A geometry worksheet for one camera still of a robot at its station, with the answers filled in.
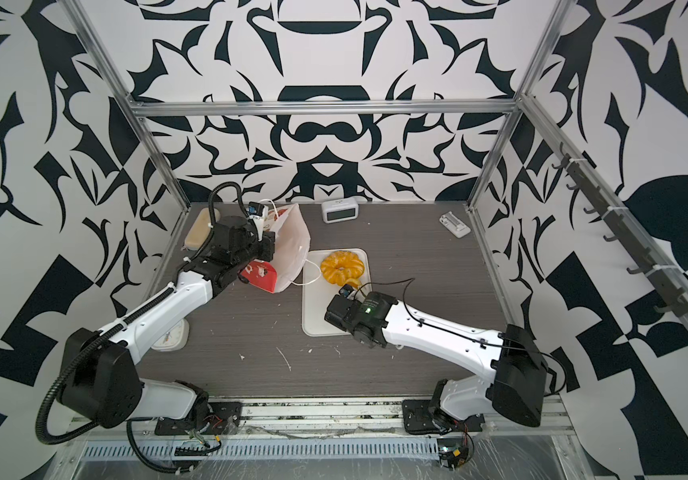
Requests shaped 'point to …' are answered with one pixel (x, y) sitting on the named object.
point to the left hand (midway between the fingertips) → (272, 227)
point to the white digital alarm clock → (340, 210)
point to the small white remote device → (456, 226)
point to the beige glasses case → (199, 229)
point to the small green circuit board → (452, 452)
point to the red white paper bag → (292, 250)
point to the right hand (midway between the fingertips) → (381, 319)
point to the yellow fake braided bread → (341, 268)
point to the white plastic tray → (317, 288)
